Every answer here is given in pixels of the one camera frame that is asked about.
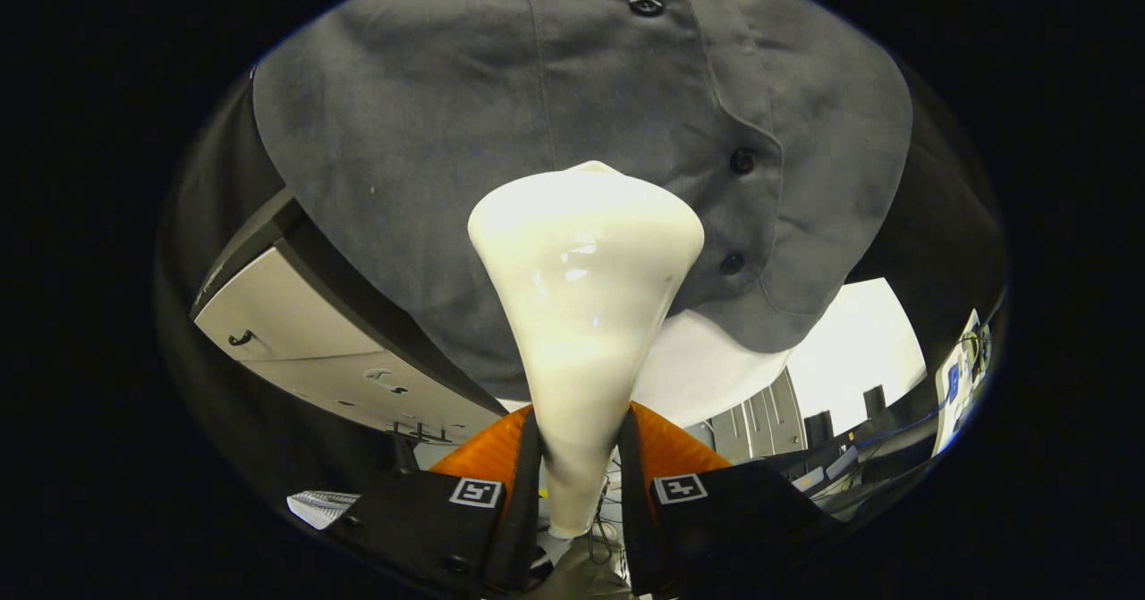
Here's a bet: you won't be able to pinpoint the white device with cables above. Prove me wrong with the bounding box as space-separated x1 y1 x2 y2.
930 309 994 458

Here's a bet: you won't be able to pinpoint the grey button shirt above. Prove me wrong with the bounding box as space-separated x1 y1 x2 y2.
253 0 913 401

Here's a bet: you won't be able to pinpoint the white mannequin torso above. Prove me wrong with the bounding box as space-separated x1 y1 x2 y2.
626 309 793 428

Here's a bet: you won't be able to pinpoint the grey metal locker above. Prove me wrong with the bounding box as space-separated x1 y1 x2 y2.
687 368 808 464

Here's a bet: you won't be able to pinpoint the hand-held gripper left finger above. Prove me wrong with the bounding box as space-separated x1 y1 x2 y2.
327 403 542 596

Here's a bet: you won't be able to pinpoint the black floor cables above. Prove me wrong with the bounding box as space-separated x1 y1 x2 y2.
537 484 627 583

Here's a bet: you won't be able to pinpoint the silver ribbed object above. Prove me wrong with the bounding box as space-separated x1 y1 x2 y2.
286 491 360 530

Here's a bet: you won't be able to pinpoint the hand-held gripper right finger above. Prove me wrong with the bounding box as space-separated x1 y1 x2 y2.
617 401 837 596

